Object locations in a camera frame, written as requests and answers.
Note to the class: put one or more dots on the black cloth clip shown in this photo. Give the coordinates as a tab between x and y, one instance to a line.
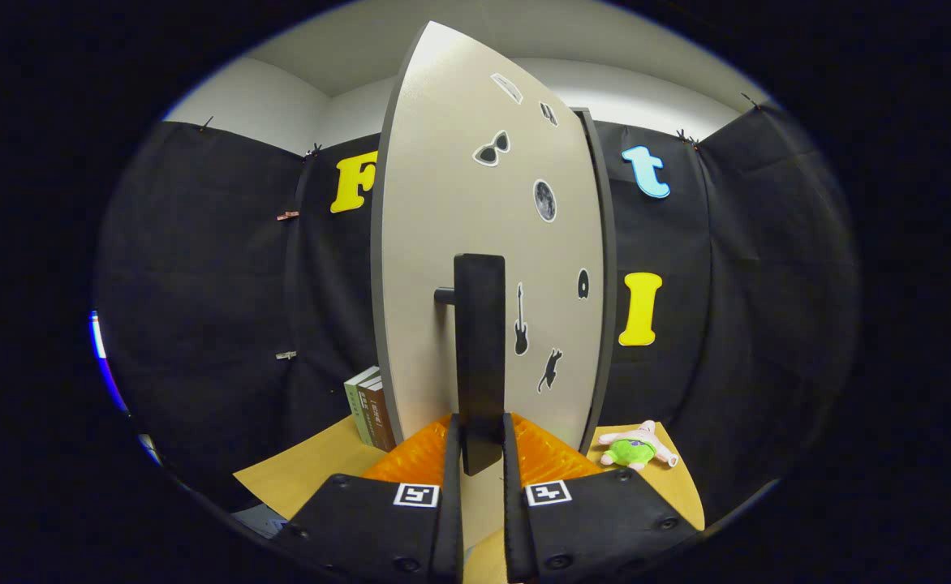
750	100
204	124
311	151
686	137

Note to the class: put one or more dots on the pink and green plush toy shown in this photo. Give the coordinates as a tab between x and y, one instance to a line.
631	452

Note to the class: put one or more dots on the black backdrop cloth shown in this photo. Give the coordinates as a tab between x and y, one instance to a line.
200	284

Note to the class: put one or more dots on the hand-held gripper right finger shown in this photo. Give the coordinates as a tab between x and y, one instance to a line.
512	519

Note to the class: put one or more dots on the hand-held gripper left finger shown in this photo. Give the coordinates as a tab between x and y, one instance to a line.
453	519

